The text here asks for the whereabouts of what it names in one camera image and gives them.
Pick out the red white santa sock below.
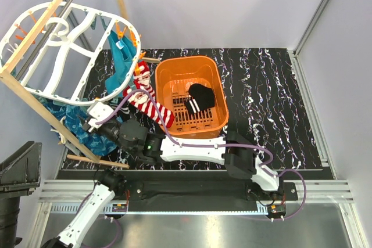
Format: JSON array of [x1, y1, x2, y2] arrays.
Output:
[[128, 89, 175, 128]]

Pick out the orange clothes clip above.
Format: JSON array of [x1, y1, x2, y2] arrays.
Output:
[[134, 65, 141, 76], [130, 30, 137, 47], [139, 52, 146, 59], [116, 22, 127, 39]]

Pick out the red white striped sock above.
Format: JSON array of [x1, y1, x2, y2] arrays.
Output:
[[134, 61, 156, 99]]

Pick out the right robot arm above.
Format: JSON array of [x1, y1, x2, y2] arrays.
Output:
[[83, 117, 285, 200]]

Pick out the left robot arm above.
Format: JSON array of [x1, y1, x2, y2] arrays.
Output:
[[1, 141, 126, 247]]

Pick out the white round clip hanger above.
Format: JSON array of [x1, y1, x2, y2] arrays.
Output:
[[1, 2, 141, 108]]

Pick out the black sock white stripes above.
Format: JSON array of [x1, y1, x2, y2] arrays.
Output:
[[118, 104, 144, 125]]

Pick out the blue patterned fabric garment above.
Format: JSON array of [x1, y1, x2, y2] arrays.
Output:
[[38, 97, 117, 156]]

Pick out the teal fabric garment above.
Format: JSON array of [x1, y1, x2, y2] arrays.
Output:
[[105, 30, 137, 94]]

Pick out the orange plastic laundry basket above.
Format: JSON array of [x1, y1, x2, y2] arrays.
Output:
[[155, 56, 229, 139]]

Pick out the metal hanging rod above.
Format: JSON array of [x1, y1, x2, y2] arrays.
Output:
[[13, 0, 95, 80]]

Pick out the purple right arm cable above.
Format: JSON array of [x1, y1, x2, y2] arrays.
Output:
[[97, 89, 306, 220]]

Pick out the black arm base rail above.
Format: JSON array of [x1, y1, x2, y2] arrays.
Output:
[[118, 179, 298, 214]]

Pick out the wooden drying rack frame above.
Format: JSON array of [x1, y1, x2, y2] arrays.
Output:
[[0, 0, 162, 170]]

